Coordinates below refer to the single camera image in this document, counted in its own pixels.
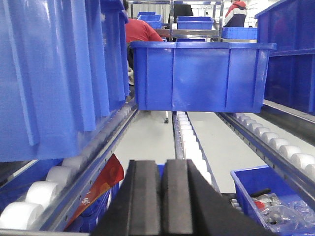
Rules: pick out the right roller track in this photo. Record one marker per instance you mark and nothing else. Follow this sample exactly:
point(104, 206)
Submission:
point(286, 155)

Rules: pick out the blue bin on rollers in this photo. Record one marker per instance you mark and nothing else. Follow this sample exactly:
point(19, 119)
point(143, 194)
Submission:
point(224, 77)

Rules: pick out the background blue bin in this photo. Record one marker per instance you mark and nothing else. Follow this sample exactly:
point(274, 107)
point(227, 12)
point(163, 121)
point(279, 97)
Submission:
point(153, 19)
point(194, 23)
point(239, 33)

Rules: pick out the person in red white jacket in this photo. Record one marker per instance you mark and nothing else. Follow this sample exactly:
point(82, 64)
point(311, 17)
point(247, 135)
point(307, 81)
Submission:
point(237, 12)

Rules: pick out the person in red shirt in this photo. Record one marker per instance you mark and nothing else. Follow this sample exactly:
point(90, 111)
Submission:
point(138, 30)

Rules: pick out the left roller track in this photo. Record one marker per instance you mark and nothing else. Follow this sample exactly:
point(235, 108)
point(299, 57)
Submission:
point(49, 205)

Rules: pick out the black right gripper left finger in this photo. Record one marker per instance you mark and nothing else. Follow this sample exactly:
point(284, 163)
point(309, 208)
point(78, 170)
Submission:
point(145, 196)

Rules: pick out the large blue bin left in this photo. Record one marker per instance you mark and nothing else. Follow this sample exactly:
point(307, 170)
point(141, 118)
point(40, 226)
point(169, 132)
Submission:
point(63, 73)

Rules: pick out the lower blue bin with parts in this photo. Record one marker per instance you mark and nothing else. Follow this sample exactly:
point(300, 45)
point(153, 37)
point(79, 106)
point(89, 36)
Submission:
point(267, 199)

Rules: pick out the middle roller track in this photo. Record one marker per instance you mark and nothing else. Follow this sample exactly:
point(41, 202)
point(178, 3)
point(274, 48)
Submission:
point(188, 146)

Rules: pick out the roller track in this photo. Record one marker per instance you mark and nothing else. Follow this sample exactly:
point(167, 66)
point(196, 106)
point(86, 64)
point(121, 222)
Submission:
point(286, 155)
point(49, 205)
point(188, 146)

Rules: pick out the red snack packet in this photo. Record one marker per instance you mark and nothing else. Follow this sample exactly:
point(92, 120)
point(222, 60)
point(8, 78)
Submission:
point(111, 174)

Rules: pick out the background blue bin right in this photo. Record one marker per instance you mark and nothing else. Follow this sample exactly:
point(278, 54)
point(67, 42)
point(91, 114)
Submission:
point(239, 33)

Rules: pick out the background blue bin centre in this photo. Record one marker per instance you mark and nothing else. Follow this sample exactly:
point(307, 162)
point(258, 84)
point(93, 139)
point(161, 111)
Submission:
point(194, 23)

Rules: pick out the blue bin right stack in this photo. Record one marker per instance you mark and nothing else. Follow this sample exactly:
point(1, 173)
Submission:
point(290, 24)

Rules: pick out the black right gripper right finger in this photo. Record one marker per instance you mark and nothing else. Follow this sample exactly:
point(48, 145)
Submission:
point(192, 207)

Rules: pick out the background blue bin left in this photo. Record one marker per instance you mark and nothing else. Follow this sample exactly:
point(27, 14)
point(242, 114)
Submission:
point(153, 19)

